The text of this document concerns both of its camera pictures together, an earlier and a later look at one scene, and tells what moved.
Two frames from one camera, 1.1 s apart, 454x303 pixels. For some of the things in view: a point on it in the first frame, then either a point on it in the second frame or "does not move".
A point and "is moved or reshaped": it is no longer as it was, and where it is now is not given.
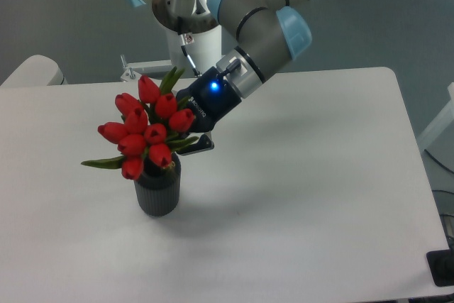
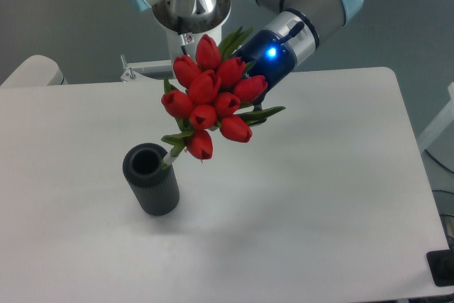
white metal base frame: [134, 71] does not move
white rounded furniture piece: [38, 70] does not move
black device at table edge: [440, 264] does not move
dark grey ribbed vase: [158, 189] does not move
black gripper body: [208, 95] → [271, 59]
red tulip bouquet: [148, 130] is moved or reshaped
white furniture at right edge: [440, 124] does not move
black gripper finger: [204, 143] → [256, 108]
